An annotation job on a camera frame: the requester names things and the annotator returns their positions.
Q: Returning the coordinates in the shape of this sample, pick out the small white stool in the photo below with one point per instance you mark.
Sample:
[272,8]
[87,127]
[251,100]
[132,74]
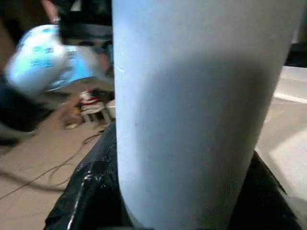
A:
[93,109]

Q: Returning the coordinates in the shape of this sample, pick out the white plastic table top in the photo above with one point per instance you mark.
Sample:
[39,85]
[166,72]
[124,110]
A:
[288,139]

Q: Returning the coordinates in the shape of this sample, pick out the blue and white bag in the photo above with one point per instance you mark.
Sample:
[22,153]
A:
[43,60]

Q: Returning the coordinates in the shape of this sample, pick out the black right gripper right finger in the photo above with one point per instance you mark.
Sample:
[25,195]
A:
[261,201]

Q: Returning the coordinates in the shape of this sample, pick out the white plastic table leg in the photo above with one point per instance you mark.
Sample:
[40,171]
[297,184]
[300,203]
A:
[192,120]

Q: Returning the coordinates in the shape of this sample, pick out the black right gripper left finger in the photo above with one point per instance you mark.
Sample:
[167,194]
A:
[86,196]

